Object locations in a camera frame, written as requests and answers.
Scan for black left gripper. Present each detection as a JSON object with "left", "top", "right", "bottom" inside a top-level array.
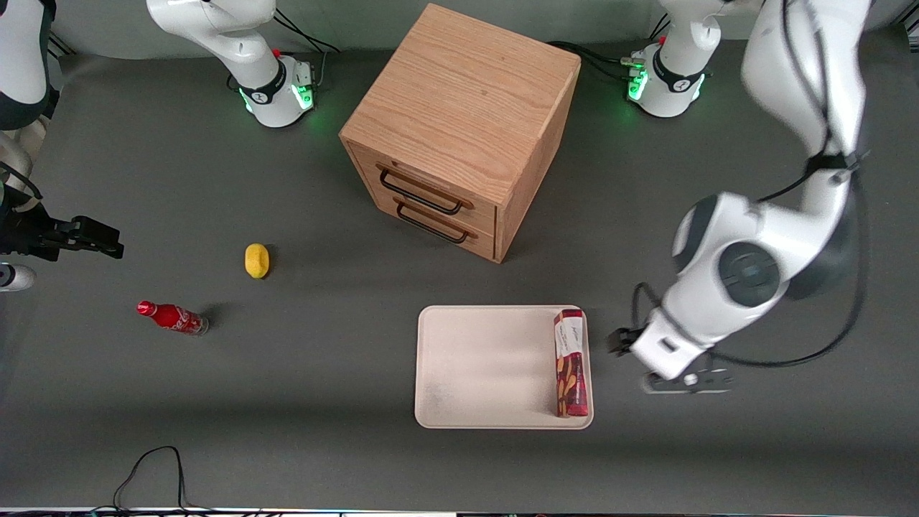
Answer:
[{"left": 607, "top": 326, "right": 645, "bottom": 358}]

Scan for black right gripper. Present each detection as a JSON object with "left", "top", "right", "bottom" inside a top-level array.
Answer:
[{"left": 0, "top": 204, "right": 125, "bottom": 261}]

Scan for red cookie box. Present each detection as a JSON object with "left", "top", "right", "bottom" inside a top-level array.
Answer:
[{"left": 552, "top": 308, "right": 590, "bottom": 419}]

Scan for white rectangular tray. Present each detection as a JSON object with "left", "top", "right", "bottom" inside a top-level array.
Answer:
[{"left": 414, "top": 304, "right": 595, "bottom": 431}]

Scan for red cola bottle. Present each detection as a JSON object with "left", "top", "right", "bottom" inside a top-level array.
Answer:
[{"left": 136, "top": 300, "right": 210, "bottom": 337}]

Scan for yellow lemon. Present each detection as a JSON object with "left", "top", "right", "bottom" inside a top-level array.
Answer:
[{"left": 244, "top": 243, "right": 271, "bottom": 279}]

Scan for wooden drawer cabinet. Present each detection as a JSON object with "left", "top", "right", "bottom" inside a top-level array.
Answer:
[{"left": 339, "top": 3, "right": 582, "bottom": 264}]

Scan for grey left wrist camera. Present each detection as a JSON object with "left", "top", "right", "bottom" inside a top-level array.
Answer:
[{"left": 641, "top": 368, "right": 735, "bottom": 395}]

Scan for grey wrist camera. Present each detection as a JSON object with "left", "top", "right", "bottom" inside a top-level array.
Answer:
[
  {"left": 0, "top": 263, "right": 37, "bottom": 292},
  {"left": 641, "top": 368, "right": 735, "bottom": 395}
]

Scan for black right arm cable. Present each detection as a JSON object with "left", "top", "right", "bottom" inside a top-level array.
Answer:
[{"left": 0, "top": 161, "right": 42, "bottom": 203}]

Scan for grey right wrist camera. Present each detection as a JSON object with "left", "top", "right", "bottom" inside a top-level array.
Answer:
[{"left": 0, "top": 263, "right": 37, "bottom": 292}]

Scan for wooden drawer black handle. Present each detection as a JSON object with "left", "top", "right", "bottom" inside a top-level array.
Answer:
[
  {"left": 372, "top": 188, "right": 497, "bottom": 261},
  {"left": 353, "top": 142, "right": 498, "bottom": 232}
]

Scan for black looped table cable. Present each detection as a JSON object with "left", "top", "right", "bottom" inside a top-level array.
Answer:
[{"left": 92, "top": 445, "right": 238, "bottom": 515}]

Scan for black left base cables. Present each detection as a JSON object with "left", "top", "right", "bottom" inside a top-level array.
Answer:
[{"left": 547, "top": 14, "right": 672, "bottom": 81}]

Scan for black base cables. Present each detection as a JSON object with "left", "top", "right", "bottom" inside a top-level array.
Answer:
[
  {"left": 273, "top": 9, "right": 341, "bottom": 90},
  {"left": 547, "top": 14, "right": 672, "bottom": 81}
]

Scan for black right base cables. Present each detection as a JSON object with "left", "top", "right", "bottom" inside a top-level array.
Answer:
[{"left": 273, "top": 9, "right": 341, "bottom": 90}]

